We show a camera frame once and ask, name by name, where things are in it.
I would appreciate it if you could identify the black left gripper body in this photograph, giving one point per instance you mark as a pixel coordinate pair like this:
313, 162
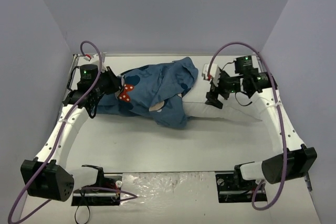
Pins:
112, 80

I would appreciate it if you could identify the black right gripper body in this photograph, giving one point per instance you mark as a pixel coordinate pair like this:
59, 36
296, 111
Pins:
219, 91

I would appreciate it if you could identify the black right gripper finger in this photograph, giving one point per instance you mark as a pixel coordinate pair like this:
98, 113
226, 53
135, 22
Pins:
211, 101
218, 104

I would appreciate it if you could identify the white pillow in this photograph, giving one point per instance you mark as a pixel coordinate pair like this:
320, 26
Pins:
202, 110

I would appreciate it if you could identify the blue letter print pillowcase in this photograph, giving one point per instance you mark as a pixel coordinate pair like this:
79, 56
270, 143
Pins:
154, 92

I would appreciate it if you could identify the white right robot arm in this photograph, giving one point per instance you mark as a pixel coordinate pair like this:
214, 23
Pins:
292, 158

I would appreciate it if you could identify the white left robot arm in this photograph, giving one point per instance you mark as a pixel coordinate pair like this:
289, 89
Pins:
46, 175

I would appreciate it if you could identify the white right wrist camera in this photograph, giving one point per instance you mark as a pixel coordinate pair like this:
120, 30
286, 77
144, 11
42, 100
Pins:
211, 73

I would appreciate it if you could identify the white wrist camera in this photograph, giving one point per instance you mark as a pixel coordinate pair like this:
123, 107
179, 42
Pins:
95, 60
211, 73

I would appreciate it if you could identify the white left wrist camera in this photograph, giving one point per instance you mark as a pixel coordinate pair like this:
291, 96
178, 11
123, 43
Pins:
95, 60

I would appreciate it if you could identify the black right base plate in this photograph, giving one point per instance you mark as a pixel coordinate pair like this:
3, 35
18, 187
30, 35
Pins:
229, 191

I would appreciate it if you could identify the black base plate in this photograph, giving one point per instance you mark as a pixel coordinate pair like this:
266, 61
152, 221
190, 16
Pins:
94, 187
229, 191

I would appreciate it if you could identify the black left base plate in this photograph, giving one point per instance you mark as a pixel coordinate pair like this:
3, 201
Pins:
94, 187

